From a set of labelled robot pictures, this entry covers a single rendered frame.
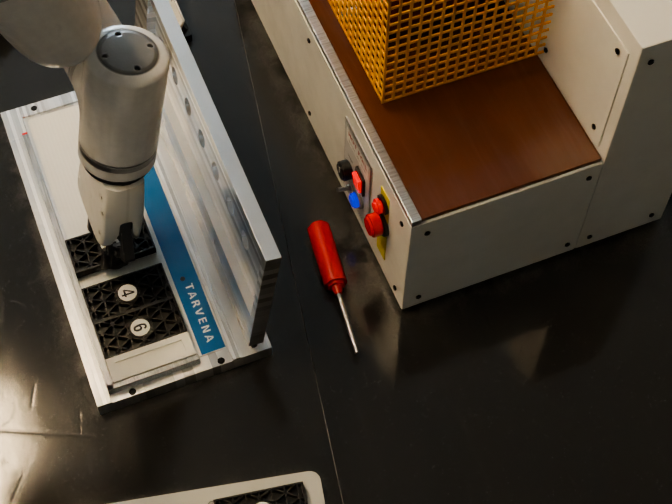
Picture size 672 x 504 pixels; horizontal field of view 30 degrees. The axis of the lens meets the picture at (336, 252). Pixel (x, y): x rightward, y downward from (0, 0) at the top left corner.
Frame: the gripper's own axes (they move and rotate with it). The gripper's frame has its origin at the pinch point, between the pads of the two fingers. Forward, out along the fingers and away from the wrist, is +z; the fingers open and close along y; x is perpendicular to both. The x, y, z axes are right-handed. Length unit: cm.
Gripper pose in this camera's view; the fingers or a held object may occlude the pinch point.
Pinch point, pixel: (108, 238)
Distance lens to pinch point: 150.4
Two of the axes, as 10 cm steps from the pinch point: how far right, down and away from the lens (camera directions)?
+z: -2.0, 5.7, 8.0
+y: 3.7, 8.0, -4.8
